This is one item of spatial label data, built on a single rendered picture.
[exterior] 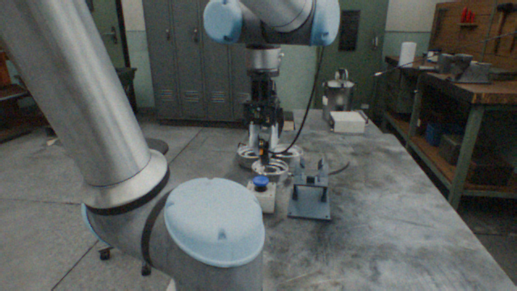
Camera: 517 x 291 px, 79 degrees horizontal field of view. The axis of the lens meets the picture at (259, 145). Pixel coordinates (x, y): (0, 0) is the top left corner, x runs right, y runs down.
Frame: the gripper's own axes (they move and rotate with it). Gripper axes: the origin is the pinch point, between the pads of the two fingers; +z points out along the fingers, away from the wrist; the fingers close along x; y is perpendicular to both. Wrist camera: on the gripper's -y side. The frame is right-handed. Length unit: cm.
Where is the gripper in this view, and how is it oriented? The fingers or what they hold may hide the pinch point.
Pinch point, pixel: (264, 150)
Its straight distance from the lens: 77.3
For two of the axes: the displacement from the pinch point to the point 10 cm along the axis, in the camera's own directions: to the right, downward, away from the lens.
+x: 9.9, 0.6, -1.6
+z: 0.0, 9.3, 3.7
